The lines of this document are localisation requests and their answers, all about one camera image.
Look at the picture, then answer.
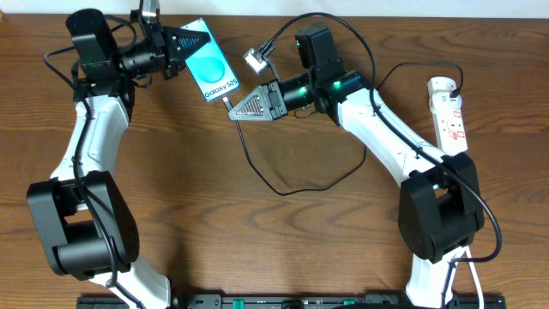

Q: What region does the teal screen Galaxy smartphone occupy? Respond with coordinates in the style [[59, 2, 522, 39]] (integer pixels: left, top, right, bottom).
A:
[[181, 18, 240, 102]]

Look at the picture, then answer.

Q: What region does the black USB charging cable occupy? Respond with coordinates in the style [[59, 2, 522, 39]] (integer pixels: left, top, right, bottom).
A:
[[221, 62, 465, 197]]

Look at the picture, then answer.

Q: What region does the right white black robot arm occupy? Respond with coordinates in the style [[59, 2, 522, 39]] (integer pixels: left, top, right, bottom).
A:
[[228, 23, 489, 308]]

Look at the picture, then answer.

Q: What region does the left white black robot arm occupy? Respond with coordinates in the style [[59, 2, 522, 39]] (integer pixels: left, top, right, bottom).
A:
[[27, 7, 211, 308]]

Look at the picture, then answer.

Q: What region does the white USB charger plug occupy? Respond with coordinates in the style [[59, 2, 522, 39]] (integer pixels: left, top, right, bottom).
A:
[[427, 76, 462, 112]]

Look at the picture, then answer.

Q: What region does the white power strip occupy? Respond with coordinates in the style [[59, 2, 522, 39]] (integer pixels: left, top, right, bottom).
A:
[[429, 92, 468, 155]]

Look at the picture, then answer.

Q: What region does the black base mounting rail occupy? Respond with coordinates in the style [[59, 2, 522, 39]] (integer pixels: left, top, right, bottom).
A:
[[75, 293, 507, 309]]

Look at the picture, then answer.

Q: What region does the white power strip cord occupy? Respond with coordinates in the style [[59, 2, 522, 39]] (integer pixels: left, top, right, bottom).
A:
[[462, 246, 486, 309]]

